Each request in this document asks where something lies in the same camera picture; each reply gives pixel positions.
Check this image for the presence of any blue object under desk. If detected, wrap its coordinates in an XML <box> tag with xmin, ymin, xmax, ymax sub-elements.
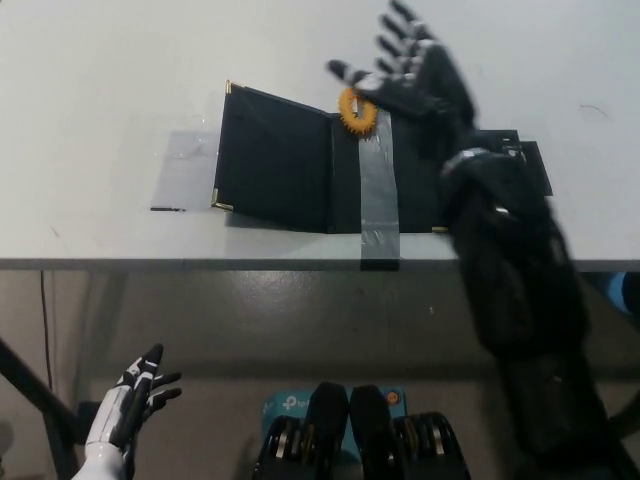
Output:
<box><xmin>601</xmin><ymin>272</ymin><xmax>640</xmax><ymax>314</ymax></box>

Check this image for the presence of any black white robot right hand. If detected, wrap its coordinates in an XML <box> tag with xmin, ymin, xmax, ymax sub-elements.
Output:
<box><xmin>324</xmin><ymin>0</ymin><xmax>482</xmax><ymax>162</ymax></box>

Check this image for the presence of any teal tp-link box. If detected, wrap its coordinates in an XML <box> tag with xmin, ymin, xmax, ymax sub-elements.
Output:
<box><xmin>260</xmin><ymin>387</ymin><xmax>407</xmax><ymax>451</ymax></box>

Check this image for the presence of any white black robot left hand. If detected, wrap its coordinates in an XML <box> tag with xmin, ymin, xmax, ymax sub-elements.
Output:
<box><xmin>83</xmin><ymin>342</ymin><xmax>183</xmax><ymax>454</ymax></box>

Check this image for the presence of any black table leg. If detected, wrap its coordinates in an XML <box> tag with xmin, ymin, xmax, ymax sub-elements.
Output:
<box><xmin>0</xmin><ymin>337</ymin><xmax>84</xmax><ymax>480</ymax></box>

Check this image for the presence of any clear plastic sheet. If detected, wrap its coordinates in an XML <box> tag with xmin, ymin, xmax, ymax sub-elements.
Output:
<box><xmin>148</xmin><ymin>112</ymin><xmax>227</xmax><ymax>214</ymax></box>

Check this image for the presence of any grey duct tape strip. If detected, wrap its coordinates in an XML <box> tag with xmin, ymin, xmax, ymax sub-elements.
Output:
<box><xmin>356</xmin><ymin>107</ymin><xmax>403</xmax><ymax>272</ymax></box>

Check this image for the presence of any black USC diary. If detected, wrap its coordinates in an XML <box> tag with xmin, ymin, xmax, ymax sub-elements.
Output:
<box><xmin>208</xmin><ymin>78</ymin><xmax>451</xmax><ymax>235</ymax></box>

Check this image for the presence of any thin dark cable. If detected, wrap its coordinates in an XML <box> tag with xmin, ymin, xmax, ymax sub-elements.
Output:
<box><xmin>39</xmin><ymin>272</ymin><xmax>54</xmax><ymax>390</ymax></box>

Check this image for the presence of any orange spiky ring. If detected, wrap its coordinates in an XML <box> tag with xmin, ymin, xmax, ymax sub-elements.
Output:
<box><xmin>337</xmin><ymin>86</ymin><xmax>379</xmax><ymax>136</ymax></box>

